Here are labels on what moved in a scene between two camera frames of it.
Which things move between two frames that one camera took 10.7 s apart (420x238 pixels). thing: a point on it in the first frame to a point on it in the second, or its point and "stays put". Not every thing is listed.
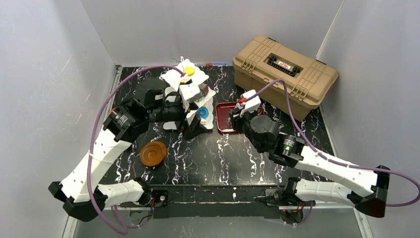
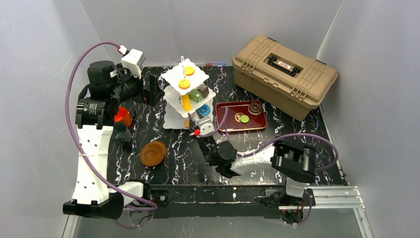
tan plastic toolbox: (284, 74) stays put
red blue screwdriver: (216, 64) stays put
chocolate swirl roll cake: (204, 87) stays put
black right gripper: (238, 116) to (206, 144)
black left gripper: (185, 116) to (146, 90)
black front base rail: (216, 201) stays put
